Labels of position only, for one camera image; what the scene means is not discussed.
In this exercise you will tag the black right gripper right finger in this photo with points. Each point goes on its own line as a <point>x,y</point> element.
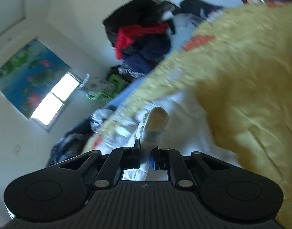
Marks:
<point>170,160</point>

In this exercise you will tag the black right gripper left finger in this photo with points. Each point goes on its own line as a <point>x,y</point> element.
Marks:
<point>119,160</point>

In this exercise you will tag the white quilted down jacket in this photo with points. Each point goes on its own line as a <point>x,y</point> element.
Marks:
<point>178,122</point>

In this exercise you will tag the dark clothes heap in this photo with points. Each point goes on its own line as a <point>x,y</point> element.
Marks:
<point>72,143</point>

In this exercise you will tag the white printed plastic bag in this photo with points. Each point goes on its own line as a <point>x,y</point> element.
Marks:
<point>98,117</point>

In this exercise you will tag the light blue blanket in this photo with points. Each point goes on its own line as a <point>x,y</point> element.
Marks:
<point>122,96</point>

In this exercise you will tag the green plastic chair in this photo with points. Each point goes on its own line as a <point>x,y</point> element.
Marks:
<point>120,85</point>

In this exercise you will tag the houndstooth checked garment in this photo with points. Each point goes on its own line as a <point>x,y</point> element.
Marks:
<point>123,70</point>

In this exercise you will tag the navy blue jacket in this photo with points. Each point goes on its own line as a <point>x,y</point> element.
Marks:
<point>146,52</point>

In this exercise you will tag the yellow patterned bed sheet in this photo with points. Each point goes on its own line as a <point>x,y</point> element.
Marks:
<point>241,74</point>

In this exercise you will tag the lotus flower roller blind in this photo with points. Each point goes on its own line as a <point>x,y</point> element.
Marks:
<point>31,73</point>

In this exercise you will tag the red puffer jacket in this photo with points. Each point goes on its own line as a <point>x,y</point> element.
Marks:
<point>127,35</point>

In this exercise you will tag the clear plastic bag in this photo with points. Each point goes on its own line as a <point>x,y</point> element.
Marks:
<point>184,25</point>

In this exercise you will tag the black coat on pile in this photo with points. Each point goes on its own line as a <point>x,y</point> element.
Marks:
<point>144,13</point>

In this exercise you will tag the window with white frame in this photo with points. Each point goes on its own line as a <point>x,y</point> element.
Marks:
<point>55,101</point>

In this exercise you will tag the black bag by wall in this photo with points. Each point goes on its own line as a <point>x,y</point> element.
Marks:
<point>199,8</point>

